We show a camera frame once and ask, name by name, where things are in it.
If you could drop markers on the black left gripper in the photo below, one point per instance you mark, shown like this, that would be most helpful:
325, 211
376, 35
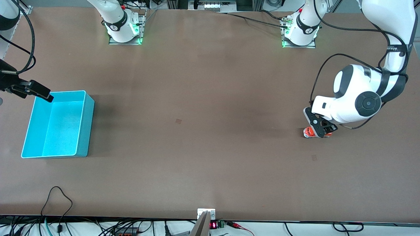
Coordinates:
329, 126

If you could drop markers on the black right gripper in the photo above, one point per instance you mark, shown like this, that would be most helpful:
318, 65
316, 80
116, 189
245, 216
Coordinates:
9, 82

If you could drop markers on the orange toy bus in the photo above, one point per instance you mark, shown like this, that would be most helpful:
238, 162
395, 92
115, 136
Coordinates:
307, 132

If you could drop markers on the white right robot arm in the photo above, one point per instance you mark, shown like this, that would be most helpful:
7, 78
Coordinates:
116, 19

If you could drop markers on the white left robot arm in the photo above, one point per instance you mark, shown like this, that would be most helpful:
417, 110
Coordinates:
354, 85

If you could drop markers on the blue plastic box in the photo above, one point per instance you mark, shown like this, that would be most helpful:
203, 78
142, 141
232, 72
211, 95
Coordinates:
59, 131

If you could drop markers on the red digit display module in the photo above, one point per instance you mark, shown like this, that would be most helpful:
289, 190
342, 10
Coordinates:
213, 225

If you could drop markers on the silver device with white lights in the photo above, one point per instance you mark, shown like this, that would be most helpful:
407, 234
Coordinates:
216, 5

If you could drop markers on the black power strip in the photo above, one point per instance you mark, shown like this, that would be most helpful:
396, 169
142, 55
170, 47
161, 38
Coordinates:
126, 232

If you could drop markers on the aluminium frame corner bracket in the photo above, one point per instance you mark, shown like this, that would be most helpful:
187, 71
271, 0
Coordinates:
27, 9

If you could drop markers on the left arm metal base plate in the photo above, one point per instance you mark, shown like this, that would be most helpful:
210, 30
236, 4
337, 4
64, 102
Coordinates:
311, 46

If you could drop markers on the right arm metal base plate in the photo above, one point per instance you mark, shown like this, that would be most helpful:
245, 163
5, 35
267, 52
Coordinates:
141, 29

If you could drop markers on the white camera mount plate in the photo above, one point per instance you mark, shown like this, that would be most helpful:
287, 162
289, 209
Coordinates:
200, 211

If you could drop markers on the grey aluminium camera bar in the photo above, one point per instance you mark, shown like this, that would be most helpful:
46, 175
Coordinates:
200, 227

